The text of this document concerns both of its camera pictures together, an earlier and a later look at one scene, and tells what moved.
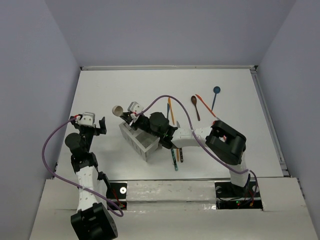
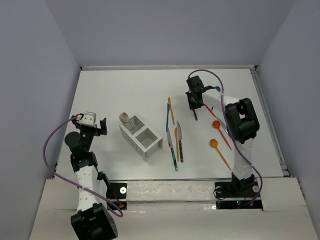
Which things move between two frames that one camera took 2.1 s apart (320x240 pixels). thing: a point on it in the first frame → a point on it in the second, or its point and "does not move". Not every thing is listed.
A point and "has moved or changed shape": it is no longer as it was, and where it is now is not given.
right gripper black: x=130 y=120 → x=192 y=105
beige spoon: x=117 y=110 has moved or changed shape
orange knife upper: x=171 y=109 does not move
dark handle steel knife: x=181 y=155 does not move
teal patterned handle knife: x=174 y=160 does not move
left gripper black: x=96 y=131 does not move
